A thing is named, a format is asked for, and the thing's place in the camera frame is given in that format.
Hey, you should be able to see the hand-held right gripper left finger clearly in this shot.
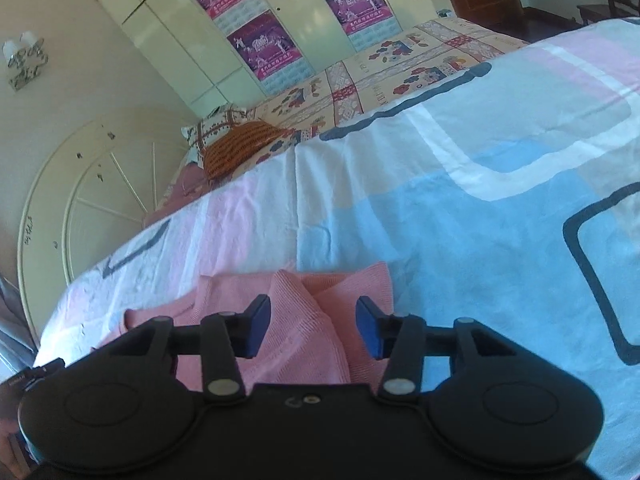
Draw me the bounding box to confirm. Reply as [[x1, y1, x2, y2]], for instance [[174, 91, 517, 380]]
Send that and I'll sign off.
[[107, 295, 272, 402]]

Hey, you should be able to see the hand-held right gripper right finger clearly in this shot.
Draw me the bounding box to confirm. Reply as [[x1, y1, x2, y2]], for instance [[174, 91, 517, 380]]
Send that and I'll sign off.
[[355, 296, 521, 404]]

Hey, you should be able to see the pink sweater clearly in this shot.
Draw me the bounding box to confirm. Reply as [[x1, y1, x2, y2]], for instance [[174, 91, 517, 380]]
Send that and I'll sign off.
[[97, 260, 396, 397]]

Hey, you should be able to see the blue pink patterned bed sheet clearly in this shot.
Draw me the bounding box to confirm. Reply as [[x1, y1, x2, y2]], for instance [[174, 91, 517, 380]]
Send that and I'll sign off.
[[32, 17, 640, 480]]

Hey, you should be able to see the mauve cloth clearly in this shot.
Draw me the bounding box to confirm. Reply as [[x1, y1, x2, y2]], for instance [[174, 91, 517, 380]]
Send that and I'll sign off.
[[142, 160, 213, 228]]

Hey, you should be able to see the orange cushion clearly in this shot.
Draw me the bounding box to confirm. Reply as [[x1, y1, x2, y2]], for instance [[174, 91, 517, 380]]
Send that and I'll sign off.
[[202, 120, 291, 182]]

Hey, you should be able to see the cream round headboard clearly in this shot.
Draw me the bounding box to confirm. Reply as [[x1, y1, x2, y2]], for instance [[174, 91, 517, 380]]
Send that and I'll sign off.
[[17, 107, 196, 346]]

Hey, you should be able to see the patterned pillow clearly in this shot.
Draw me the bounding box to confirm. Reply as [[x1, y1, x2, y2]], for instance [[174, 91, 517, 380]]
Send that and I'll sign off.
[[181, 103, 251, 166]]

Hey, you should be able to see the floral quilt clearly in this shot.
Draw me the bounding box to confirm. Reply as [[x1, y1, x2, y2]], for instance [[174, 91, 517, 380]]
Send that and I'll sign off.
[[245, 16, 531, 171]]

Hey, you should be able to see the cream wardrobe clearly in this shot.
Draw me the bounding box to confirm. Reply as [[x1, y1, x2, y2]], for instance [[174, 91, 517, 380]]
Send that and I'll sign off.
[[60, 0, 441, 116]]

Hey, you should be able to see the wall lamp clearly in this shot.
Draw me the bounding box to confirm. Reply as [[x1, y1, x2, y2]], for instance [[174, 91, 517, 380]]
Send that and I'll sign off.
[[2, 31, 51, 92]]

